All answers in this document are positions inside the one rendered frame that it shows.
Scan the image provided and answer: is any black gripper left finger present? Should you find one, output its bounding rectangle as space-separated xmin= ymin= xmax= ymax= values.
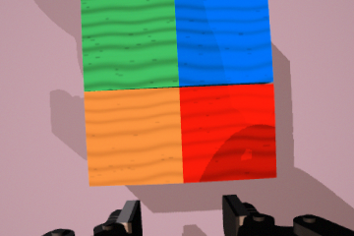
xmin=42 ymin=200 xmax=143 ymax=236

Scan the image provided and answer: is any green cube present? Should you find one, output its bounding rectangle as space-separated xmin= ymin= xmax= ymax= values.
xmin=81 ymin=0 xmax=179 ymax=92

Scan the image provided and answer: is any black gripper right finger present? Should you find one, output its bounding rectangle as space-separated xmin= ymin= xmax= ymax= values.
xmin=222 ymin=195 xmax=354 ymax=236

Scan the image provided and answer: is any orange wooden cube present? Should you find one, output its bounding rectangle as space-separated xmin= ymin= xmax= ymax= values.
xmin=85 ymin=88 xmax=183 ymax=186

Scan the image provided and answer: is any red wooden cube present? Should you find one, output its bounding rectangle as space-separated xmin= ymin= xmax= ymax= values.
xmin=179 ymin=84 xmax=276 ymax=183

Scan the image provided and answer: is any blue cube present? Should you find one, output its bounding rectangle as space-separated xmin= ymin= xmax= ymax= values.
xmin=175 ymin=0 xmax=273 ymax=88

